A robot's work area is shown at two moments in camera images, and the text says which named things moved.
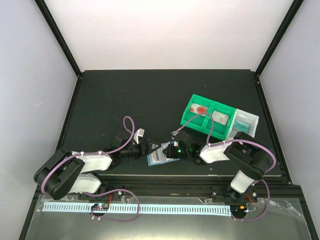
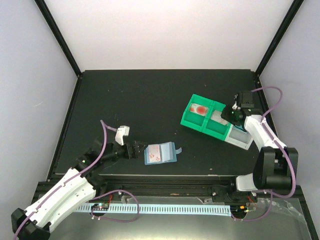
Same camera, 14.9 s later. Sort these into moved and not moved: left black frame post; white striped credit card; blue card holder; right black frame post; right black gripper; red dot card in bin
Moved: right black gripper; white striped credit card
Not moved: right black frame post; blue card holder; red dot card in bin; left black frame post
